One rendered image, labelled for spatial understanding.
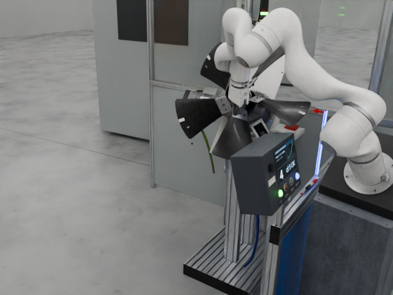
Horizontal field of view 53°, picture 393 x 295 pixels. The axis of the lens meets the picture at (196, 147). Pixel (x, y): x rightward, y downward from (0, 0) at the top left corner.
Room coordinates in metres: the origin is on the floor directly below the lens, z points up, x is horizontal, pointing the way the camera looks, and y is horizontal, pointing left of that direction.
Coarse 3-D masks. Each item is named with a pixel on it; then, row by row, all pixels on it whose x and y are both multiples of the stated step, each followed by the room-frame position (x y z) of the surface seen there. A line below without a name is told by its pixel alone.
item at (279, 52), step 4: (280, 48) 2.07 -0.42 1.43; (276, 52) 2.06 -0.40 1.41; (280, 52) 2.03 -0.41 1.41; (284, 52) 2.00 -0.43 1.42; (272, 56) 2.05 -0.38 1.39; (276, 56) 2.02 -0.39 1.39; (280, 56) 2.00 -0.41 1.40; (268, 60) 2.04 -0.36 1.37; (272, 60) 2.02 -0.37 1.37; (276, 60) 1.99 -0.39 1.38; (264, 64) 2.04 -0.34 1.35; (268, 64) 2.00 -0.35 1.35; (260, 68) 2.04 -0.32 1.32; (264, 68) 2.00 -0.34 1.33; (256, 72) 2.08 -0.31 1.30; (260, 72) 2.00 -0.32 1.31; (256, 76) 2.00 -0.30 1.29
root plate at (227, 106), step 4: (224, 96) 2.00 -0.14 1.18; (216, 100) 2.01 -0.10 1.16; (220, 100) 2.00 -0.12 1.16; (224, 100) 2.00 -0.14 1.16; (220, 104) 2.01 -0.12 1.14; (228, 104) 2.00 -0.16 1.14; (220, 108) 2.01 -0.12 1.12; (224, 108) 2.01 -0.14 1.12; (228, 108) 2.00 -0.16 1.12; (224, 112) 2.01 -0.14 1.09
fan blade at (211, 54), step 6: (216, 48) 2.21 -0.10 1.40; (210, 54) 2.24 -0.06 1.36; (210, 60) 2.23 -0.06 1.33; (204, 66) 2.25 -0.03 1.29; (210, 66) 2.21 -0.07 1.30; (204, 72) 2.25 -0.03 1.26; (210, 72) 2.21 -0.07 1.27; (216, 72) 2.16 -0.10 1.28; (222, 72) 2.12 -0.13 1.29; (210, 78) 2.21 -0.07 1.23; (216, 78) 2.16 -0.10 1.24; (222, 78) 2.12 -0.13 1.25; (228, 78) 2.07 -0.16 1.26; (222, 84) 2.12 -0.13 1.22
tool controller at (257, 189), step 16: (256, 144) 1.18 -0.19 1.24; (272, 144) 1.14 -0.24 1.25; (288, 144) 1.19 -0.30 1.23; (240, 160) 1.07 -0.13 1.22; (256, 160) 1.04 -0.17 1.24; (272, 160) 1.08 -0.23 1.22; (288, 160) 1.17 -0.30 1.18; (240, 176) 1.07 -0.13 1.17; (256, 176) 1.04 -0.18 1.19; (272, 176) 1.06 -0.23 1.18; (288, 176) 1.15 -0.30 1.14; (240, 192) 1.07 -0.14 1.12; (256, 192) 1.04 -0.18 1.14; (272, 192) 1.04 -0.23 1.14; (288, 192) 1.13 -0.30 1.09; (240, 208) 1.06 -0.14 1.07; (256, 208) 1.04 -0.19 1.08; (272, 208) 1.02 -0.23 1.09
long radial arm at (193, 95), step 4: (192, 92) 2.27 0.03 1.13; (196, 92) 2.25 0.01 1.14; (200, 92) 2.24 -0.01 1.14; (188, 96) 2.27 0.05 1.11; (192, 96) 2.25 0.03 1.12; (196, 96) 2.24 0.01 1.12; (200, 96) 2.23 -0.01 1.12; (204, 96) 2.21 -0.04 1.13; (208, 96) 2.20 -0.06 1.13; (212, 96) 2.19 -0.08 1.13; (216, 96) 2.18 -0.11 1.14; (220, 96) 2.17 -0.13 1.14
